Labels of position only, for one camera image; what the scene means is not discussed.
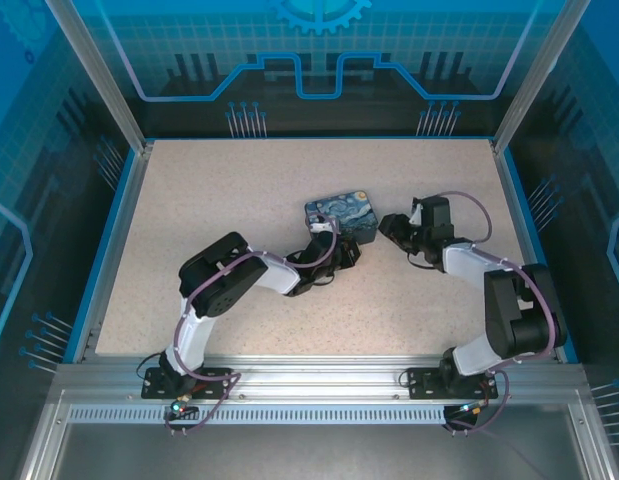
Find starry night print box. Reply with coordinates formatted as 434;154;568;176
304;188;381;246

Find slotted aluminium cable duct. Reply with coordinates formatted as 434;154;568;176
67;405;490;425

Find small circuit board with LEDs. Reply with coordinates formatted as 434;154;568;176
457;399;492;417
169;397;199;420

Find aluminium side rail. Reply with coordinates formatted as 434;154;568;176
488;139;565;362
73;142;156;364

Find blue table border strip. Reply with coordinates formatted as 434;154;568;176
62;148;139;365
502;149;581;365

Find aluminium frame post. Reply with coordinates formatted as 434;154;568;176
491;0;593;152
43;0;151;152

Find aluminium front beam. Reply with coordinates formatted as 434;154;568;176
53;355;593;406

